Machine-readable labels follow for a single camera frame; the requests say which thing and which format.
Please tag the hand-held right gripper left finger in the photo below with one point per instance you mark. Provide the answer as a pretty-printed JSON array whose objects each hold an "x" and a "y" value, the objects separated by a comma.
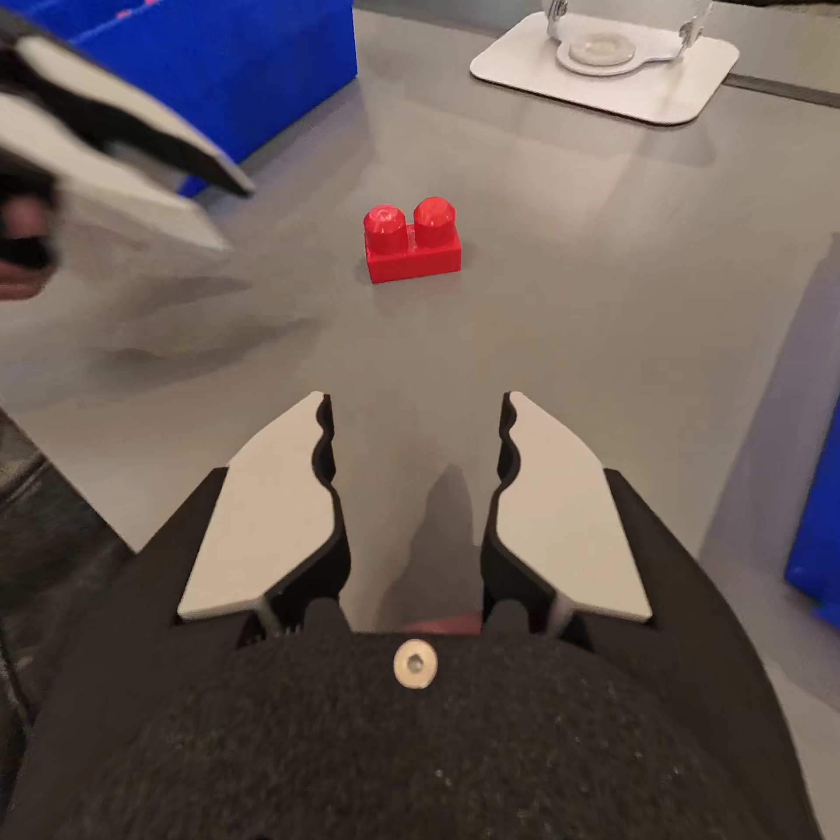
[{"x": 262, "y": 525}]

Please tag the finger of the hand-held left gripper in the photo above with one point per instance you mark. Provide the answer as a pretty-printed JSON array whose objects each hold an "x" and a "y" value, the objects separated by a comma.
[
  {"x": 79, "y": 170},
  {"x": 98, "y": 92}
]

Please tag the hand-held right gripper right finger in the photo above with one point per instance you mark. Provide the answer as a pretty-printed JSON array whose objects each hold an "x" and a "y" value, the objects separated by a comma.
[{"x": 571, "y": 525}]

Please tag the blue plastic storage bin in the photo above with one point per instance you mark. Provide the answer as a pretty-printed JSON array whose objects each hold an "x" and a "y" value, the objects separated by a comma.
[
  {"x": 820, "y": 525},
  {"x": 262, "y": 79}
]

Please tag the red toy block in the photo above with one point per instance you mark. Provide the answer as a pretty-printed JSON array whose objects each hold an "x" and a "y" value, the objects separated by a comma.
[{"x": 413, "y": 259}]

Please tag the grey desk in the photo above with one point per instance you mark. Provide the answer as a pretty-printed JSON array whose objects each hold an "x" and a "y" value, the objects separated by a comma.
[{"x": 590, "y": 295}]

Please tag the person's left hand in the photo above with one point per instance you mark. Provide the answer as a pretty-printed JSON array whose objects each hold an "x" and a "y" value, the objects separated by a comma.
[{"x": 23, "y": 216}]

